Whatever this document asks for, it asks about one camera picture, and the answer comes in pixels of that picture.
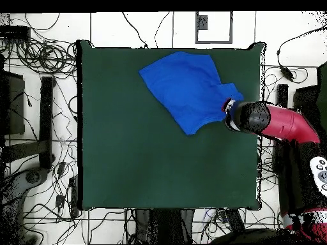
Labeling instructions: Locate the coiled black cable bundle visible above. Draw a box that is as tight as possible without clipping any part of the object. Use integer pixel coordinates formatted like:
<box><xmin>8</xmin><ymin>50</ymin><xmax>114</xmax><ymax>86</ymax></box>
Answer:
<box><xmin>15</xmin><ymin>38</ymin><xmax>77</xmax><ymax>78</ymax></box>

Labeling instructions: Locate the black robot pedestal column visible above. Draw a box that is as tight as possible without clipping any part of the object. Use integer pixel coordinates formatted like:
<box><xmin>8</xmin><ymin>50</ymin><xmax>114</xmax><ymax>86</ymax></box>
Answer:
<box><xmin>134</xmin><ymin>209</ymin><xmax>195</xmax><ymax>244</ymax></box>

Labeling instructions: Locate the grey square floor frame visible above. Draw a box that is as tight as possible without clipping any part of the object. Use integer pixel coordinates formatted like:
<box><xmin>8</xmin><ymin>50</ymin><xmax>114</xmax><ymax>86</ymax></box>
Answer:
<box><xmin>195</xmin><ymin>11</ymin><xmax>234</xmax><ymax>45</ymax></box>

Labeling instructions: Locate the black power strip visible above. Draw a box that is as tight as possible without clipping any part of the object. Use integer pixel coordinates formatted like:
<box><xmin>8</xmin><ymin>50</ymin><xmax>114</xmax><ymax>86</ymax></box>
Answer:
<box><xmin>224</xmin><ymin>208</ymin><xmax>246</xmax><ymax>232</ymax></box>
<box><xmin>68</xmin><ymin>175</ymin><xmax>80</xmax><ymax>218</ymax></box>

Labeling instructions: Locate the black electronics box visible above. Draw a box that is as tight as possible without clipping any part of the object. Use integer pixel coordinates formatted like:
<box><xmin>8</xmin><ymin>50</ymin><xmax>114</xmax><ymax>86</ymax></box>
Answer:
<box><xmin>0</xmin><ymin>25</ymin><xmax>31</xmax><ymax>41</ymax></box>

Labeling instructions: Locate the long black stand bar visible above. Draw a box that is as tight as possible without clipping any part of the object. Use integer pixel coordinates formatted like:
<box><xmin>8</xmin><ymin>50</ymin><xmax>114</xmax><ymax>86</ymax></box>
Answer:
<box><xmin>277</xmin><ymin>84</ymin><xmax>289</xmax><ymax>108</ymax></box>
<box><xmin>38</xmin><ymin>76</ymin><xmax>56</xmax><ymax>170</ymax></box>

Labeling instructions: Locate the black adapter cable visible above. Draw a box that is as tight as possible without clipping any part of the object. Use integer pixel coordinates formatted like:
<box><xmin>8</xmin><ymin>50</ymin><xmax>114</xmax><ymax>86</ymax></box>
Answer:
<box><xmin>276</xmin><ymin>25</ymin><xmax>327</xmax><ymax>68</ymax></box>

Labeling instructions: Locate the thin black cable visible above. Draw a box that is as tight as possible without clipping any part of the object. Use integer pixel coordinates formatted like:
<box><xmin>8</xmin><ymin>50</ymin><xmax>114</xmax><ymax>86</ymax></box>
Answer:
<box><xmin>153</xmin><ymin>11</ymin><xmax>171</xmax><ymax>48</ymax></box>

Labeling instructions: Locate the black cable with plug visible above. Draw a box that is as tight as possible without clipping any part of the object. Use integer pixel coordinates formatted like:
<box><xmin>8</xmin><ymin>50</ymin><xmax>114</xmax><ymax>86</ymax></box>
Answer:
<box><xmin>121</xmin><ymin>11</ymin><xmax>149</xmax><ymax>49</ymax></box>

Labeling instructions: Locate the grey stand foot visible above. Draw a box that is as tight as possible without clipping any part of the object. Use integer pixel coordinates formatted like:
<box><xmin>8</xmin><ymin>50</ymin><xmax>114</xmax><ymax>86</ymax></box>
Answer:
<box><xmin>0</xmin><ymin>167</ymin><xmax>50</xmax><ymax>244</ymax></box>

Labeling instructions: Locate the dark green table cloth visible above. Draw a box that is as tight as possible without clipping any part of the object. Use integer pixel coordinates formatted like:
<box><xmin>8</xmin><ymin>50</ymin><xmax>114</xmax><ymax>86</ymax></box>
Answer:
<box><xmin>75</xmin><ymin>39</ymin><xmax>267</xmax><ymax>212</ymax></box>

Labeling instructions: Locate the blue shirt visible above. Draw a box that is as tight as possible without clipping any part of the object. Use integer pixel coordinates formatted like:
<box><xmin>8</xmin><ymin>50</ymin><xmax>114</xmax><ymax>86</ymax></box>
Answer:
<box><xmin>138</xmin><ymin>51</ymin><xmax>245</xmax><ymax>137</ymax></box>

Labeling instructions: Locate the black power adapter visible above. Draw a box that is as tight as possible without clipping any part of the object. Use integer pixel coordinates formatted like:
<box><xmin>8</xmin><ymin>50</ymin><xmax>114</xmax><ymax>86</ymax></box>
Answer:
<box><xmin>278</xmin><ymin>64</ymin><xmax>294</xmax><ymax>82</ymax></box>

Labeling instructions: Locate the black cabinet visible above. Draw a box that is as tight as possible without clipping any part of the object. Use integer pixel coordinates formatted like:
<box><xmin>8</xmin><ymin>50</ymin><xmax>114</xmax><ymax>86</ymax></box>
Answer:
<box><xmin>293</xmin><ymin>85</ymin><xmax>321</xmax><ymax>128</ymax></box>
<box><xmin>0</xmin><ymin>70</ymin><xmax>26</xmax><ymax>136</ymax></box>

